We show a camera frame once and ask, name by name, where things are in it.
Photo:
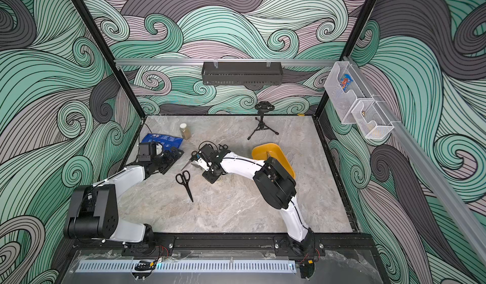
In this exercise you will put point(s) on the small clear wall bin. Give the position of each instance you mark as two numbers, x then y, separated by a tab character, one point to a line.
371	121

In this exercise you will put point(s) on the small spice bottle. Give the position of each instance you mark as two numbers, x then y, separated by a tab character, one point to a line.
185	131

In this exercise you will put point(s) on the black wall shelf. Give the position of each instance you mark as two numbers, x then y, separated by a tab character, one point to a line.
248	74

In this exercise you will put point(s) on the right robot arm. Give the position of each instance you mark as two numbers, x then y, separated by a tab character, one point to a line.
275	184

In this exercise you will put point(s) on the small black scissors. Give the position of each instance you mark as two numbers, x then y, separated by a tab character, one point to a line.
194	157
223	146

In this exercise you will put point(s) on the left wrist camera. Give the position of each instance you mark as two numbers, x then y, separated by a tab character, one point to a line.
147	153

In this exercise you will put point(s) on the white slotted cable duct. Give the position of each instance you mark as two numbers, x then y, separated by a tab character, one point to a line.
189	266

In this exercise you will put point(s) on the large clear wall bin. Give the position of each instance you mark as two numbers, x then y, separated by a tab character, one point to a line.
345	87

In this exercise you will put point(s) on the yellow storage box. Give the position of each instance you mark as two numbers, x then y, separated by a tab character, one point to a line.
263	152

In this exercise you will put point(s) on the cream kitchen scissors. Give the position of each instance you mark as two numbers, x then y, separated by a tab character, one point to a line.
196	164

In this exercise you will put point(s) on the blue snack bag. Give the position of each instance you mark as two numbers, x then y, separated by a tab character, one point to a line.
166	141

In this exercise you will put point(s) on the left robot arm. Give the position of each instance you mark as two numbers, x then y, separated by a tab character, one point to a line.
93	210

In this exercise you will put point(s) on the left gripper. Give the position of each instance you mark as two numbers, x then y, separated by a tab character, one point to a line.
171	159

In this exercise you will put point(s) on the aluminium wall rail right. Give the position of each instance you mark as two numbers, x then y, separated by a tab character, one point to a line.
419	148

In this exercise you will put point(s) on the aluminium wall rail back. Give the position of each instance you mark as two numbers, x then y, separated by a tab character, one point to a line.
200	61

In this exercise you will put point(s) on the aluminium wall rail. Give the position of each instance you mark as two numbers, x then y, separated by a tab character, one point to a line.
419	148
200	61

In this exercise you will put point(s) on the black mini tripod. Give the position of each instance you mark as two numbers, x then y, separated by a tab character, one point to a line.
262	108

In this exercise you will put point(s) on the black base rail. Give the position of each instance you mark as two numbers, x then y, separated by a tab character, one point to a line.
279	244

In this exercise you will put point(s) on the large black scissors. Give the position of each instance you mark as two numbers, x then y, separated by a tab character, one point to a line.
183	179

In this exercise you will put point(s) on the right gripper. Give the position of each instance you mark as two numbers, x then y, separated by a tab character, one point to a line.
202	159

